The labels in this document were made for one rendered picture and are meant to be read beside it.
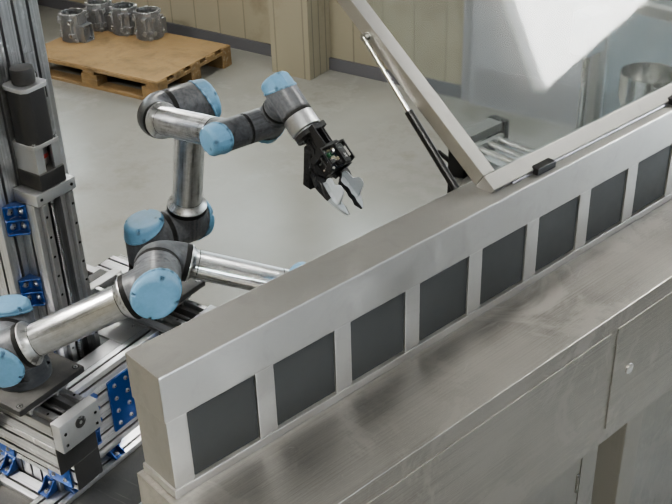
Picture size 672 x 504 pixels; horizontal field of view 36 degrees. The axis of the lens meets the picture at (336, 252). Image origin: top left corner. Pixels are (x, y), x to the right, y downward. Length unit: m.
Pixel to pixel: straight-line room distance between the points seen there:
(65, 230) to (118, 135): 3.27
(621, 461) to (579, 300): 0.48
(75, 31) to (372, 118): 2.21
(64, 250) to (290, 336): 1.53
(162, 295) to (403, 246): 0.97
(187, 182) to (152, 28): 4.24
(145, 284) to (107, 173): 3.29
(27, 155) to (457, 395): 1.48
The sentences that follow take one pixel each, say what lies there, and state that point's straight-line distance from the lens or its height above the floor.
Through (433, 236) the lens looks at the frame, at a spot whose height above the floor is 1.65.
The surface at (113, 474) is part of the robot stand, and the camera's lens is 3.43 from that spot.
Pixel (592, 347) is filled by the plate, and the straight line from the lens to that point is 1.86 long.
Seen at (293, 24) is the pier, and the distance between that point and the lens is 6.64.
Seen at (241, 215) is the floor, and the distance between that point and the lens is 5.15.
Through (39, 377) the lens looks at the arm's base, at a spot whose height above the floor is 0.84.
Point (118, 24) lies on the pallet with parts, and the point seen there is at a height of 0.22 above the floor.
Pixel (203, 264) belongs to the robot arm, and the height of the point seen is 1.13.
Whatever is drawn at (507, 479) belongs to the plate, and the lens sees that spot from 1.83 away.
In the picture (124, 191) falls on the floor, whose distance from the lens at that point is 5.50.
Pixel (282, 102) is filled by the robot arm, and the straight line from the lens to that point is 2.40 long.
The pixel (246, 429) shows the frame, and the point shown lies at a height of 1.48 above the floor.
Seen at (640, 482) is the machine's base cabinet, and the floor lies 0.52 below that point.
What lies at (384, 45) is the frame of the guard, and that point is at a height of 1.85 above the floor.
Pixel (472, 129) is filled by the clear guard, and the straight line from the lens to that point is 1.85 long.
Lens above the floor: 2.49
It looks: 31 degrees down
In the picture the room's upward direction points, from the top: 2 degrees counter-clockwise
